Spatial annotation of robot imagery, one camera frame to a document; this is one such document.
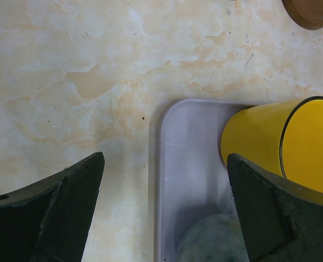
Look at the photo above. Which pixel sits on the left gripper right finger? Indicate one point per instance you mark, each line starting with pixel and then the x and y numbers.
pixel 280 220

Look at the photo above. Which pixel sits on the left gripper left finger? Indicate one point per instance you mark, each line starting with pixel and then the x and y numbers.
pixel 49 220

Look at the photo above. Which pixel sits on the dark brown wooden coaster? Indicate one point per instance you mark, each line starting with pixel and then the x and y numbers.
pixel 306 13

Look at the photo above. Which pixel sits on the grey ceramic mug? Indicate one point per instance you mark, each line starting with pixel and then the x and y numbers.
pixel 214 238

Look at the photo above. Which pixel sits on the yellow transparent mug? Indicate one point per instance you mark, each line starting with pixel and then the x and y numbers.
pixel 284 138

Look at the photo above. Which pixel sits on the lavender plastic tray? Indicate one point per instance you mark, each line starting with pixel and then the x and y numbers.
pixel 191 180

